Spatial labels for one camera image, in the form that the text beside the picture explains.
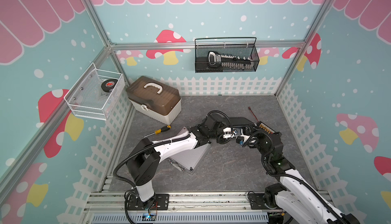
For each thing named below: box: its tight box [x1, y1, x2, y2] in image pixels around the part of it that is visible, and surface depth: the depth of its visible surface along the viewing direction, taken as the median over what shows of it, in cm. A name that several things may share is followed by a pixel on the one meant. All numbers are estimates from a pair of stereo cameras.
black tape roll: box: [100, 78, 119, 93], surface depth 81 cm
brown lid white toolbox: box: [125, 75, 182, 126], surface depth 96 cm
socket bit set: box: [207, 51, 255, 70], surface depth 91 cm
